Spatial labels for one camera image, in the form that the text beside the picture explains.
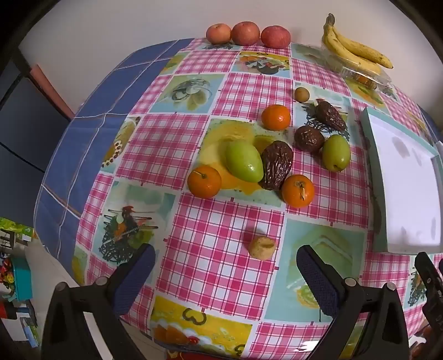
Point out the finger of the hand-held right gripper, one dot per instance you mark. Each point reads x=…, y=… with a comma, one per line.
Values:
x=427, y=273
x=441, y=268

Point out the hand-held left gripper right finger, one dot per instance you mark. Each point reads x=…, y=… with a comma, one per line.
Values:
x=316, y=280

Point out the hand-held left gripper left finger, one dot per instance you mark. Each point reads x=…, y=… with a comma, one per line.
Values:
x=133, y=277

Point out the round tan fruit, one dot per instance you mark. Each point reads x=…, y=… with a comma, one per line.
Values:
x=262, y=246

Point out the orange tangerine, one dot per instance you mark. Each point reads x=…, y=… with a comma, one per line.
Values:
x=276, y=117
x=297, y=190
x=204, y=181

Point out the white cardboard tray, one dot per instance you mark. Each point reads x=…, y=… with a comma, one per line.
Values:
x=405, y=180

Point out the large wrinkled brown date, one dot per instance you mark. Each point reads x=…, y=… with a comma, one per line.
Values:
x=277, y=169

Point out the small green mango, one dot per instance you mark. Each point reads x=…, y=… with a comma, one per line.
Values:
x=336, y=152

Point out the large green jujube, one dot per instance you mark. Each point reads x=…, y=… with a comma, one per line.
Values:
x=244, y=161

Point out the round wrinkled brown date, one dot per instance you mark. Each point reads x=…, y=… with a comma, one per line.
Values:
x=309, y=138

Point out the long wrinkled brown date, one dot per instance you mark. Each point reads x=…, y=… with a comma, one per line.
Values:
x=330, y=114

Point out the small tan longan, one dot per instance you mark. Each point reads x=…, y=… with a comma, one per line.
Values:
x=301, y=94

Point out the pink checked printed tablecloth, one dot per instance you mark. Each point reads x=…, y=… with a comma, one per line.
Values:
x=193, y=225

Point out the teal box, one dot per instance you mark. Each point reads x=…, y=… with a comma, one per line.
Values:
x=20, y=280

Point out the white plastic device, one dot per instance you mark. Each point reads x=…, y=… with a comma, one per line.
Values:
x=439, y=149

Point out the green printed box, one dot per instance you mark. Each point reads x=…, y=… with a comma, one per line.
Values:
x=14, y=230

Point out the blue checked cloth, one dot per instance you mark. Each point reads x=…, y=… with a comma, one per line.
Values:
x=79, y=138

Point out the dark blue cabinet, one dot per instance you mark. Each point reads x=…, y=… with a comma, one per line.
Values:
x=24, y=131

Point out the clear plastic food container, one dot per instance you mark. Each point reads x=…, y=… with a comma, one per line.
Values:
x=367, y=79

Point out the yellow banana bunch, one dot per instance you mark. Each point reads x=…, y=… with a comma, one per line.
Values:
x=360, y=52

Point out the red apple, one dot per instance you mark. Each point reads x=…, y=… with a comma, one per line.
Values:
x=275, y=36
x=218, y=33
x=245, y=33

